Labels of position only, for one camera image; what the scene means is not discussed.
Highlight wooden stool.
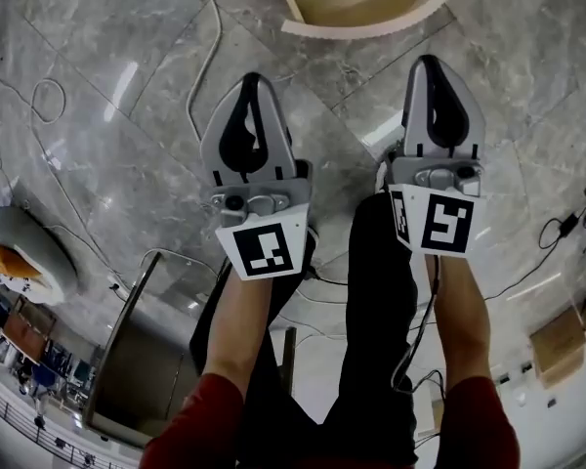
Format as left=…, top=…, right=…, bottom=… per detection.
left=2, top=295, right=58, bottom=361

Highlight thin white cable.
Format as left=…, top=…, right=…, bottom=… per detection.
left=0, top=68, right=128, bottom=292

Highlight person's right forearm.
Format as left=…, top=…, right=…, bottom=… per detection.
left=424, top=254, right=494, bottom=395

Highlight person's black trousers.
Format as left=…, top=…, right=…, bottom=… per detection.
left=189, top=191, right=419, bottom=469

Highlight person's right white shoe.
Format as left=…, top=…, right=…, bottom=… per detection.
left=373, top=147, right=404, bottom=195

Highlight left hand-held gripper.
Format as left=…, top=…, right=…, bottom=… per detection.
left=200, top=71, right=314, bottom=281

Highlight orange cushion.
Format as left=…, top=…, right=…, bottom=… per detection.
left=0, top=241, right=45, bottom=280

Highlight grey desk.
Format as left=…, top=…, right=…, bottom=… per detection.
left=82, top=247, right=226, bottom=451

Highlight person's red shirt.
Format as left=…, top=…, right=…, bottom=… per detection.
left=139, top=371, right=522, bottom=469

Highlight thick white cable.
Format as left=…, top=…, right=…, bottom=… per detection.
left=185, top=0, right=226, bottom=141

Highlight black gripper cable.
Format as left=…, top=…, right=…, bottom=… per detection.
left=390, top=254, right=445, bottom=395
left=302, top=261, right=353, bottom=287

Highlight person's left forearm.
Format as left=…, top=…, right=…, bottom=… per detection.
left=202, top=261, right=279, bottom=400

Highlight black power adapter with cable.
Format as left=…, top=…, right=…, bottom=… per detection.
left=539, top=186, right=586, bottom=253

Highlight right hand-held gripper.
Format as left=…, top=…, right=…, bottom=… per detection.
left=386, top=55, right=487, bottom=256

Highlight brown cardboard box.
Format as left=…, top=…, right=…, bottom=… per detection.
left=529, top=305, right=586, bottom=390

